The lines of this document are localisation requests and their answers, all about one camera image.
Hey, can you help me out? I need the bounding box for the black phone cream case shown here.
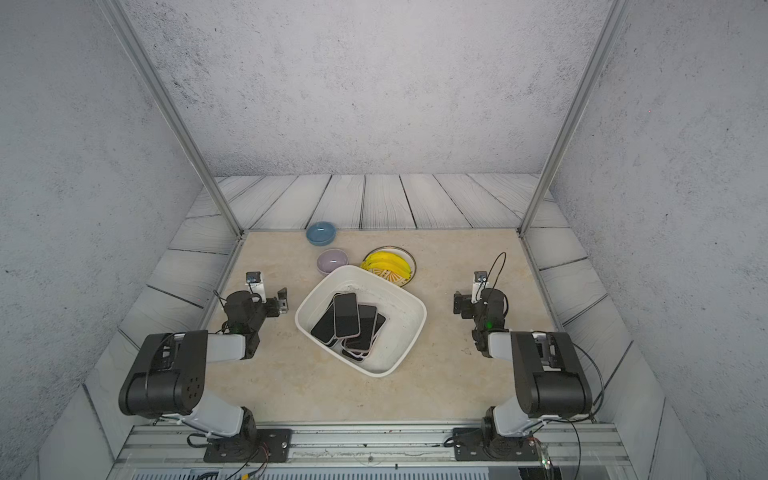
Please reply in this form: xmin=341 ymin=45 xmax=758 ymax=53
xmin=310 ymin=301 xmax=337 ymax=347

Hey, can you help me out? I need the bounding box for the white plastic storage box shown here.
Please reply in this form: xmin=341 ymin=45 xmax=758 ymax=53
xmin=295 ymin=265 xmax=427 ymax=378

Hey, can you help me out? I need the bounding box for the black phone light blue case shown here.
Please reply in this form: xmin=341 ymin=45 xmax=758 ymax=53
xmin=333 ymin=292 xmax=361 ymax=339

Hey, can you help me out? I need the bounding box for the black phone pink case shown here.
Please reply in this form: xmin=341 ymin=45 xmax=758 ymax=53
xmin=342 ymin=304 xmax=378 ymax=354

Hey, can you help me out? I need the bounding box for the black phone dark case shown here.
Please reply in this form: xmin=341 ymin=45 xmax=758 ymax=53
xmin=342 ymin=314 xmax=387 ymax=361

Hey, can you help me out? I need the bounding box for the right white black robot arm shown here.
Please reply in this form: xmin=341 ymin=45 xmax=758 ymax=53
xmin=453 ymin=288 xmax=594 ymax=443

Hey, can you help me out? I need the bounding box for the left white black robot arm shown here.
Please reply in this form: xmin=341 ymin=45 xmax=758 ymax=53
xmin=118 ymin=288 xmax=288 ymax=439

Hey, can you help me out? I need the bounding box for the purple ceramic bowl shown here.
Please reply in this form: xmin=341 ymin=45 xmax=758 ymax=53
xmin=316 ymin=249 xmax=349 ymax=275

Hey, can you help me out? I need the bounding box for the plate with yellow bananas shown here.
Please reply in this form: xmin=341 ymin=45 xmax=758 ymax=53
xmin=360 ymin=246 xmax=417 ymax=287

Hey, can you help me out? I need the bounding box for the blue ceramic bowl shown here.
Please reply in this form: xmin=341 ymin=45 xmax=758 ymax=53
xmin=306 ymin=221 xmax=337 ymax=247

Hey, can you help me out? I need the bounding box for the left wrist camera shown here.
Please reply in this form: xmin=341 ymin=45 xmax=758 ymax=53
xmin=246 ymin=271 xmax=266 ymax=303

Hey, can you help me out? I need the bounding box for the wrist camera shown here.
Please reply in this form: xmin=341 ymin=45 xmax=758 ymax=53
xmin=246 ymin=271 xmax=266 ymax=303
xmin=471 ymin=271 xmax=488 ymax=303

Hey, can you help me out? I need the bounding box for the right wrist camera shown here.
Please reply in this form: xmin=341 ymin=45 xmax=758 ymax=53
xmin=471 ymin=271 xmax=488 ymax=303

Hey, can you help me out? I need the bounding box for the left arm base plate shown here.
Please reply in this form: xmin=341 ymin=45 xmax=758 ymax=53
xmin=203 ymin=428 xmax=293 ymax=464

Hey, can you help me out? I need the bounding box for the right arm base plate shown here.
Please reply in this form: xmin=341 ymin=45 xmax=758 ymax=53
xmin=443 ymin=428 xmax=540 ymax=462

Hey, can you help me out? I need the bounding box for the aluminium mounting rail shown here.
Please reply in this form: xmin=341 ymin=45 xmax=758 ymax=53
xmin=108 ymin=421 xmax=651 ymax=479

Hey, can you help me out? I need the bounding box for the right metal frame post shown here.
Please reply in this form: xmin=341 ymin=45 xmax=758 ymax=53
xmin=518 ymin=0 xmax=630 ymax=239

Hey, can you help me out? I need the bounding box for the metal frame post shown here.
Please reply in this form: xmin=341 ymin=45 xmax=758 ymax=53
xmin=518 ymin=0 xmax=630 ymax=239
xmin=97 ymin=0 xmax=244 ymax=239

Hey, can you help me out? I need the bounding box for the left metal frame post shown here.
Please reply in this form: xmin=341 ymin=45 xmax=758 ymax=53
xmin=97 ymin=0 xmax=244 ymax=239

